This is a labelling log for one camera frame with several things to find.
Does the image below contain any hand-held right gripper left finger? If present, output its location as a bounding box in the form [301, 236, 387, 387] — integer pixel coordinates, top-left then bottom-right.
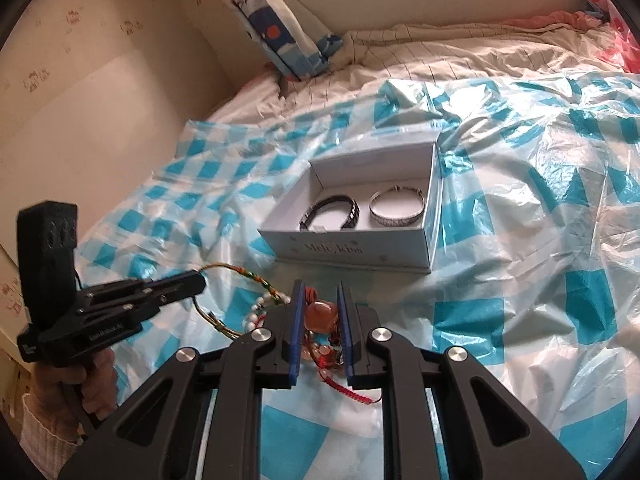
[59, 280, 307, 480]

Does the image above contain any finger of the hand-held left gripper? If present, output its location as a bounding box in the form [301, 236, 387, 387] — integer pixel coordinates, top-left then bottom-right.
[84, 270, 207, 312]
[75, 301, 162, 334]

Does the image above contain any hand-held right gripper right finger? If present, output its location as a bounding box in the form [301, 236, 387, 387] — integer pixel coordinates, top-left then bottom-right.
[336, 280, 587, 480]

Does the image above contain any amber bead bracelet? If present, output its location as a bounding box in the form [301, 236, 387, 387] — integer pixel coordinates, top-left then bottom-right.
[299, 287, 347, 381]

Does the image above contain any white bead bracelet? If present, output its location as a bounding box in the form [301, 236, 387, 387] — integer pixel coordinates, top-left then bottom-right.
[220, 294, 292, 335]

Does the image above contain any green yellow cord bracelet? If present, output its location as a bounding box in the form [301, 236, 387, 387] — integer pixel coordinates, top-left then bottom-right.
[192, 262, 292, 342]

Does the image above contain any red cord bracelet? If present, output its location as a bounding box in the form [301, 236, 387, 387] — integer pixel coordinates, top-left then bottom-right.
[302, 285, 383, 407]

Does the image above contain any white jewelry box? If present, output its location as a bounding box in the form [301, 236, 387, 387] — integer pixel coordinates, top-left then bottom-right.
[257, 127, 443, 274]

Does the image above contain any person's left forearm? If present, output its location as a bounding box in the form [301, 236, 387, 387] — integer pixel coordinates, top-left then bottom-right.
[19, 391, 86, 480]

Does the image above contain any person's left hand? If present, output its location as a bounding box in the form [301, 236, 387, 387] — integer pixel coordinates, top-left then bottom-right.
[32, 347, 121, 418]

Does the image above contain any silver bangle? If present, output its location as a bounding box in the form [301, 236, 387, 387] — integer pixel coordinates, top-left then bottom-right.
[369, 186, 427, 227]

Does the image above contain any blue checkered plastic sheet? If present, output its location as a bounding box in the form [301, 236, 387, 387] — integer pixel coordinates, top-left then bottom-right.
[75, 67, 640, 480]

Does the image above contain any printed curtain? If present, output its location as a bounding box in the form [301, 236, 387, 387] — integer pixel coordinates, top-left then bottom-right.
[202, 0, 346, 81]

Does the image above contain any striped beige quilt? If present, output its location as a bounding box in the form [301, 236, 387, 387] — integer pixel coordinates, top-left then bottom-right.
[210, 22, 640, 126]

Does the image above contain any pink blanket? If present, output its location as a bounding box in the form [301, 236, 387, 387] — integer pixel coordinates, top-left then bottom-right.
[500, 9, 601, 32]

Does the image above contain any pink checkered plastic sheet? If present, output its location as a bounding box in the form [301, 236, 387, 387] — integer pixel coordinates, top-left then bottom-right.
[582, 0, 640, 76]

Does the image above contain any black braided bracelet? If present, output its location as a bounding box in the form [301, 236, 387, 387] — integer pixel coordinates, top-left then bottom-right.
[300, 196, 361, 233]

